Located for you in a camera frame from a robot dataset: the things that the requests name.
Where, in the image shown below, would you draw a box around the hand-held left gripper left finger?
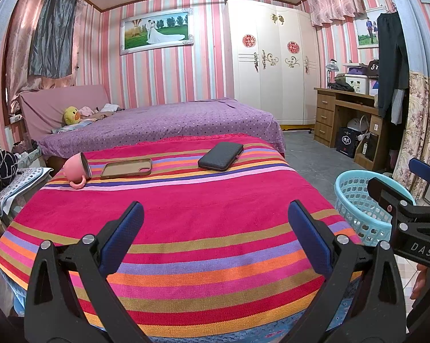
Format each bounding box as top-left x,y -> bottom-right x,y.
24,201 -> 145,343

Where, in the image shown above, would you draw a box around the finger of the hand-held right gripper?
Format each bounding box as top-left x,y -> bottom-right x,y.
409,158 -> 430,191
367,178 -> 430,229

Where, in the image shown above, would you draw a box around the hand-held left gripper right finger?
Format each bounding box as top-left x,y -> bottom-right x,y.
283,199 -> 407,343

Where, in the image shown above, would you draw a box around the light blue plastic basket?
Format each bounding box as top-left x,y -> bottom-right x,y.
335,169 -> 417,247

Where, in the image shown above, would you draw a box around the person's right hand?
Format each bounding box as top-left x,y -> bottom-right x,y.
410,262 -> 430,301

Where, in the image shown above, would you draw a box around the cardboard box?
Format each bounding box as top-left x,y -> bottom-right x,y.
354,134 -> 378,167

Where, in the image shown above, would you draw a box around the tan phone case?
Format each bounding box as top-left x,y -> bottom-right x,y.
100,158 -> 153,180

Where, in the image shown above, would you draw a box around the white helmet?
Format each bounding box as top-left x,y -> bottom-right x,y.
347,116 -> 369,136

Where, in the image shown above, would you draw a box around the red striped blanket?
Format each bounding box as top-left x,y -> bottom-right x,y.
0,134 -> 366,343

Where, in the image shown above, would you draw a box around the pink cup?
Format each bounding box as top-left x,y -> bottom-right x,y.
63,152 -> 92,189

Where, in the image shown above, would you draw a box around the wooden desk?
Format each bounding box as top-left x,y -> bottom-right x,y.
313,86 -> 383,172

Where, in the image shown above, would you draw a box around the hanging dark clothes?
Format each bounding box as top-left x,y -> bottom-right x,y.
377,11 -> 410,125

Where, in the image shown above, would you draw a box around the polka dot cushion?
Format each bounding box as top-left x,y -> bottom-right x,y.
0,166 -> 53,215

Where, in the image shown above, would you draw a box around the white storage box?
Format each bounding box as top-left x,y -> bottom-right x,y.
344,75 -> 371,95

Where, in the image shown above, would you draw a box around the dark cloth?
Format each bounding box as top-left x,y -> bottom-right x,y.
327,80 -> 355,93

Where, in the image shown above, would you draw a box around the purple dotted bedspread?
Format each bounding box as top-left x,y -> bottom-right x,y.
38,97 -> 287,159

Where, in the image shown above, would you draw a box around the dark grey wallet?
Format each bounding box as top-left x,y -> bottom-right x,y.
198,142 -> 244,172

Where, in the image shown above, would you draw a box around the yellow duck plush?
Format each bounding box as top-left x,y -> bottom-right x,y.
63,106 -> 81,126

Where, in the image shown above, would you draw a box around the black white patterned bag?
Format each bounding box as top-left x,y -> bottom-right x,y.
0,148 -> 19,188

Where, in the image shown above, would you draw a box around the pink bed headboard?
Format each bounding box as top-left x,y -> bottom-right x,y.
18,85 -> 110,141

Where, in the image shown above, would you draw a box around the white wardrobe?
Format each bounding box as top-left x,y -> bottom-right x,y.
223,0 -> 321,126

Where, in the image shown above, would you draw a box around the framed couple photo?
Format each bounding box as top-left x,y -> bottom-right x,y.
354,7 -> 383,49

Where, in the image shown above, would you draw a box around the framed wedding picture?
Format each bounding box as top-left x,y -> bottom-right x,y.
120,7 -> 195,56

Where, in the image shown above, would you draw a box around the pink shiny curtain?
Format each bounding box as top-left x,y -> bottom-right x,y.
4,0 -> 49,115

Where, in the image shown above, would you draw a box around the grey window curtain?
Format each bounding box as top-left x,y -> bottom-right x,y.
28,0 -> 78,79

